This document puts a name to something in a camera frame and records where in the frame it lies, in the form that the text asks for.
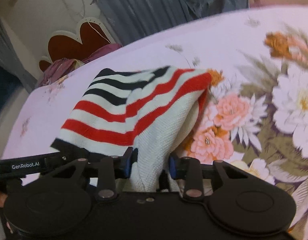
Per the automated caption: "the purple folded bedding pile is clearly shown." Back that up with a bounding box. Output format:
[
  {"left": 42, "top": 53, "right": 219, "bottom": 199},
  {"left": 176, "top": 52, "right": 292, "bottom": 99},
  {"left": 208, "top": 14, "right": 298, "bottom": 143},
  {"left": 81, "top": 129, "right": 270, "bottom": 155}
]
[{"left": 35, "top": 58, "right": 84, "bottom": 88}]

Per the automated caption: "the pink pillow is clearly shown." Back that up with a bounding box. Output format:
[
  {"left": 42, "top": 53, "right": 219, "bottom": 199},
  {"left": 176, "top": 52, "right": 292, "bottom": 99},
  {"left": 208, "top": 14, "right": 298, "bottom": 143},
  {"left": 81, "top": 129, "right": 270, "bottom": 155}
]
[{"left": 81, "top": 43, "right": 122, "bottom": 63}]

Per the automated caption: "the red heart-shaped headboard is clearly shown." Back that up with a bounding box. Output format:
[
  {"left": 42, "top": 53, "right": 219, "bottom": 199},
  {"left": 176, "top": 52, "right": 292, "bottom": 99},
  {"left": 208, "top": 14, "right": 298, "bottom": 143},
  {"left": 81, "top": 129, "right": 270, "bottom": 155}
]
[{"left": 39, "top": 17, "right": 115, "bottom": 72}]

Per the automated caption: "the white hanging cable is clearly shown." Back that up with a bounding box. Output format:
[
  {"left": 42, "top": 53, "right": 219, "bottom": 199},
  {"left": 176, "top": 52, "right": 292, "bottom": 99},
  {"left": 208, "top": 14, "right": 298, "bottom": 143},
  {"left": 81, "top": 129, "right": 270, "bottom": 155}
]
[{"left": 57, "top": 0, "right": 111, "bottom": 45}]

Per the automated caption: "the pink floral bed sheet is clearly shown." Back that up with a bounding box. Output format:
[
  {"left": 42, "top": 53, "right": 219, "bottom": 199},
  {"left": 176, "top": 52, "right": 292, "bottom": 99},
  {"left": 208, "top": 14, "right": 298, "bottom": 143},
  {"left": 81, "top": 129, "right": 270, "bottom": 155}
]
[{"left": 0, "top": 7, "right": 308, "bottom": 239}]

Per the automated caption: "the striped knit child sweater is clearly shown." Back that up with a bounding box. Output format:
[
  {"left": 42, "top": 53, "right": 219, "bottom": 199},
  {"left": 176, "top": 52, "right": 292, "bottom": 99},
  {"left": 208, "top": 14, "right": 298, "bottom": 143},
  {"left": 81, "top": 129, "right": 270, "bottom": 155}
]
[{"left": 51, "top": 66, "right": 211, "bottom": 192}]

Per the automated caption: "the blue left window curtain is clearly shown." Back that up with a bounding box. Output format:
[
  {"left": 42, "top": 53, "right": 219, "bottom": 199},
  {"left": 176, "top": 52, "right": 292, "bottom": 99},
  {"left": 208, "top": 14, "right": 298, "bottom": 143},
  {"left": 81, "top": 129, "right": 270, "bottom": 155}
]
[{"left": 0, "top": 20, "right": 37, "bottom": 94}]

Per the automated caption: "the blue centre curtain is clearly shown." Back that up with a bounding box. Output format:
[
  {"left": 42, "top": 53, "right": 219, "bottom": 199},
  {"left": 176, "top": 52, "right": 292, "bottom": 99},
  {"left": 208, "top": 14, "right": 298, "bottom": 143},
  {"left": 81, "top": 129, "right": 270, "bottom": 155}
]
[{"left": 92, "top": 0, "right": 249, "bottom": 45}]

